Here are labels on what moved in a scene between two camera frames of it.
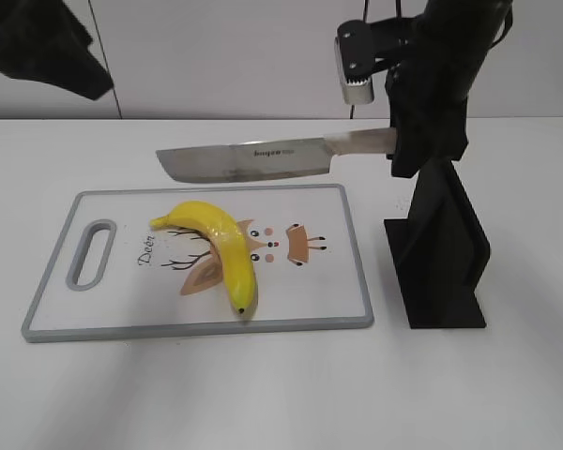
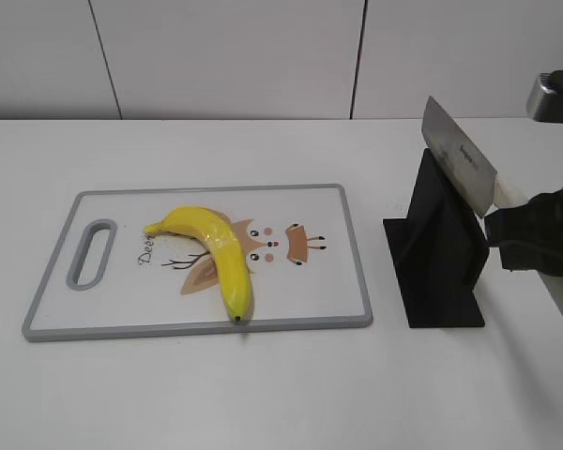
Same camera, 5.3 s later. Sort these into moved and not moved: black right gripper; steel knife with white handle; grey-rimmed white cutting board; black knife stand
Moved: black right gripper; steel knife with white handle
Not moved: black knife stand; grey-rimmed white cutting board
